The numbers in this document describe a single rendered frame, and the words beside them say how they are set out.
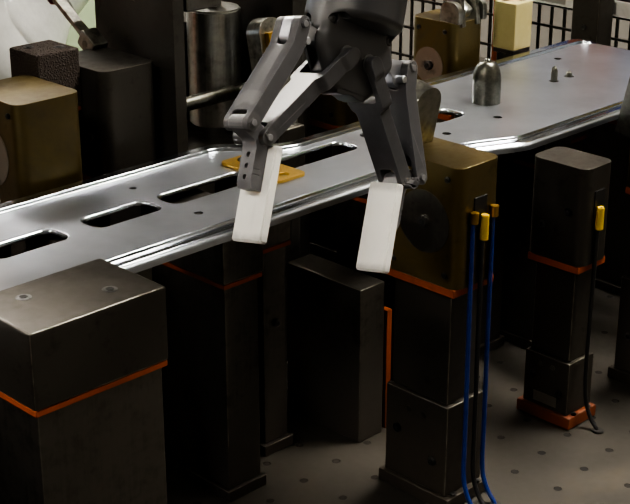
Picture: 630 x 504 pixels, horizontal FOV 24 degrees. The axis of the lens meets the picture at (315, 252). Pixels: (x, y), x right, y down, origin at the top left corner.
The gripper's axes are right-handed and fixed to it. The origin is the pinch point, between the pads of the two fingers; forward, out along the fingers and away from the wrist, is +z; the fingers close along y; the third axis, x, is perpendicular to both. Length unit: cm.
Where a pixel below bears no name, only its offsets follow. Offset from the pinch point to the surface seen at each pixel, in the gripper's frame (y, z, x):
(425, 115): -21.5, -14.6, -9.7
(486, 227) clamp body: -25.5, -5.4, -3.9
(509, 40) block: -65, -34, -35
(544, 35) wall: -262, -93, -173
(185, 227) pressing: -5.0, -0.7, -20.4
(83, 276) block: 11.3, 5.3, -12.1
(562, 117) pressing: -51, -21, -15
